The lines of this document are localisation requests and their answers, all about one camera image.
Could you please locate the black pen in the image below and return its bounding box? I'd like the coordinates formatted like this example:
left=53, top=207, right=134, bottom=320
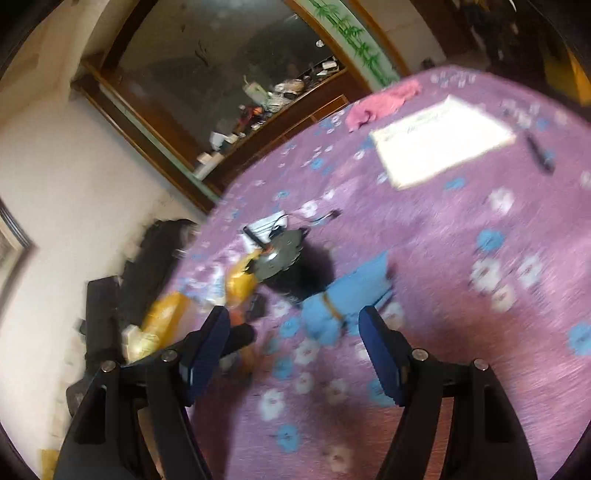
left=525, top=131, right=556, bottom=174

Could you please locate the yellow packet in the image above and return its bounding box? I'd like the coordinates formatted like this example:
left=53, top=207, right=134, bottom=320
left=224, top=251, right=264, bottom=308

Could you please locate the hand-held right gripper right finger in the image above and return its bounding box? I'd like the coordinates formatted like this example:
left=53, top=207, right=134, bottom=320
left=359, top=305, right=539, bottom=480

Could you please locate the yellow cardboard box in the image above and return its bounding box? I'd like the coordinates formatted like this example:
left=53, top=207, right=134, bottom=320
left=122, top=292, right=192, bottom=361

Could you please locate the wooden mirror cabinet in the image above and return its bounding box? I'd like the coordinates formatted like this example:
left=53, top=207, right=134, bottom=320
left=71, top=0, right=416, bottom=213

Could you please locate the black electric motor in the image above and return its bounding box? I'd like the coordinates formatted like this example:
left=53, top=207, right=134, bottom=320
left=244, top=210, right=342, bottom=303

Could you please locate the black leather sofa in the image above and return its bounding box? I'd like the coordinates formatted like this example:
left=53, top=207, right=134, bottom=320
left=67, top=219, right=199, bottom=416

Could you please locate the white paper sheet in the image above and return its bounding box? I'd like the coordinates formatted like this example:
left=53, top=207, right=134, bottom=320
left=369, top=95, right=517, bottom=190

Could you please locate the pink cloth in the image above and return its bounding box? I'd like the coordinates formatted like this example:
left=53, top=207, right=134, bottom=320
left=345, top=79, right=422, bottom=132

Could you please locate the pile of small clutter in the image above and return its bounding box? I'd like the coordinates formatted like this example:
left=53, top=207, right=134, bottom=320
left=194, top=58, right=347, bottom=181

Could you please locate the blue cloth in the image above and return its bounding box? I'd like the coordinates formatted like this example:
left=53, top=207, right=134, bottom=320
left=301, top=253, right=393, bottom=347

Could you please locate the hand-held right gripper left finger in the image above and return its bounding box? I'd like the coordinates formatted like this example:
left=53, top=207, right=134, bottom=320
left=53, top=305, right=232, bottom=480

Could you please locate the purple floral tablecloth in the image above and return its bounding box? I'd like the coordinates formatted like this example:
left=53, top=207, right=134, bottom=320
left=175, top=65, right=591, bottom=480

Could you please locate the framed wall picture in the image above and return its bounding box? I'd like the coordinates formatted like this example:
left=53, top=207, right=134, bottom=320
left=0, top=198, right=35, bottom=305

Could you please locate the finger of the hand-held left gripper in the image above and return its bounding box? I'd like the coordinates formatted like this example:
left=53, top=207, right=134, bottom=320
left=226, top=322, right=257, bottom=357

